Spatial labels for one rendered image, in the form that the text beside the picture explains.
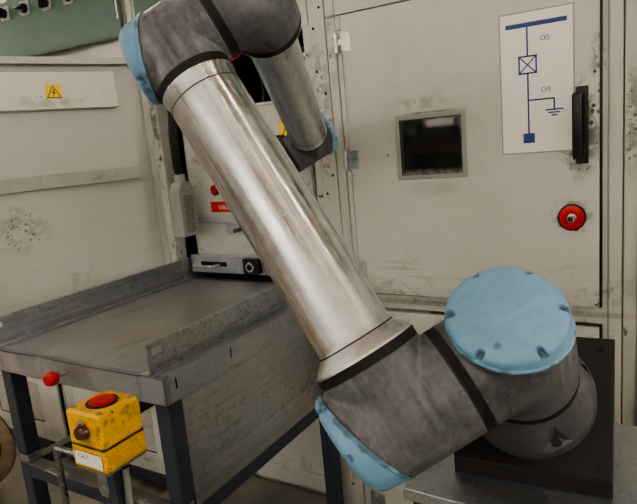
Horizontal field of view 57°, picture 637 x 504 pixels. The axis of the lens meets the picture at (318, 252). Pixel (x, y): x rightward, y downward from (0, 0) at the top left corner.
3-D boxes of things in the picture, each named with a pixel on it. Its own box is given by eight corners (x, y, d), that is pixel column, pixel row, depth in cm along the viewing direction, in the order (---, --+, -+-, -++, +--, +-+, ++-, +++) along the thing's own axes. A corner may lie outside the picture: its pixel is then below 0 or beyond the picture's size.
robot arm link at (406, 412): (499, 445, 69) (184, -49, 78) (374, 522, 69) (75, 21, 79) (475, 420, 84) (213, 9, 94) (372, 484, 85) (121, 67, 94)
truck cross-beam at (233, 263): (328, 278, 174) (326, 258, 172) (192, 271, 201) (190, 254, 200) (336, 274, 178) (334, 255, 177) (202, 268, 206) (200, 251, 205)
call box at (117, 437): (108, 478, 89) (97, 416, 87) (74, 467, 93) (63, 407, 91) (148, 452, 95) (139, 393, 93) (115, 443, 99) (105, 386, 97)
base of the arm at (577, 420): (613, 364, 89) (613, 332, 82) (575, 481, 82) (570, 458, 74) (492, 329, 100) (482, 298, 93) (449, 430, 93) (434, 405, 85)
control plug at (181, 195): (185, 237, 186) (177, 182, 183) (174, 237, 189) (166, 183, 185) (201, 233, 193) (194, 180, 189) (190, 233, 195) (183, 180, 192)
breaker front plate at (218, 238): (319, 263, 174) (303, 98, 165) (197, 258, 199) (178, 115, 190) (321, 262, 175) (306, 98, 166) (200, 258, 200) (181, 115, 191)
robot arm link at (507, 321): (606, 383, 78) (603, 318, 65) (497, 450, 78) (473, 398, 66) (534, 304, 89) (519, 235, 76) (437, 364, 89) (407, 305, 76)
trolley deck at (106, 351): (167, 407, 114) (162, 378, 113) (-13, 368, 146) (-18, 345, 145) (335, 306, 170) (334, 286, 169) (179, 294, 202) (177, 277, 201)
